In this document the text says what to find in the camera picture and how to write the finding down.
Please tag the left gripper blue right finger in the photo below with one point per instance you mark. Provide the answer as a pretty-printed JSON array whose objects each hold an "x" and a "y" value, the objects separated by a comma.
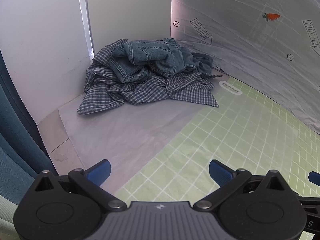
[{"x": 230, "y": 181}]

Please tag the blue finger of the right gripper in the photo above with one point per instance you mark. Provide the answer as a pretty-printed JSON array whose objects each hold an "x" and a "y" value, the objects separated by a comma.
[{"x": 314, "y": 177}]

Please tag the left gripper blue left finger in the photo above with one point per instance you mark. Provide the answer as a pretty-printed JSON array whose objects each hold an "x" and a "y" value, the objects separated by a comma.
[{"x": 89, "y": 182}]

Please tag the blue denim jeans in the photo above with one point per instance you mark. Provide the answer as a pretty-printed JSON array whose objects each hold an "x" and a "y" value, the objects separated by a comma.
[{"x": 138, "y": 60}]

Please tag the green grid bed sheet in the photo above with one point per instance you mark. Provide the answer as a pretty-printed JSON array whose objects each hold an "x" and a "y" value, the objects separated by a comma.
[{"x": 247, "y": 130}]

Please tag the translucent plastic storage bag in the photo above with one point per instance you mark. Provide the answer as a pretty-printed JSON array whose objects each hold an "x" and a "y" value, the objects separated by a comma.
[{"x": 128, "y": 136}]

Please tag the teal curtain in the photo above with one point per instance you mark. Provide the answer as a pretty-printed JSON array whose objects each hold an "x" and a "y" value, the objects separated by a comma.
[{"x": 23, "y": 154}]

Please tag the blue plaid shirt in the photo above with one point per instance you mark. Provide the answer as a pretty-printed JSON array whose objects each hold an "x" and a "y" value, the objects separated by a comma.
[{"x": 104, "y": 91}]

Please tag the grey carrot print sheet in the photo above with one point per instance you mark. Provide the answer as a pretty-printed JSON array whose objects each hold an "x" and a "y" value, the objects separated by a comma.
[{"x": 271, "y": 45}]

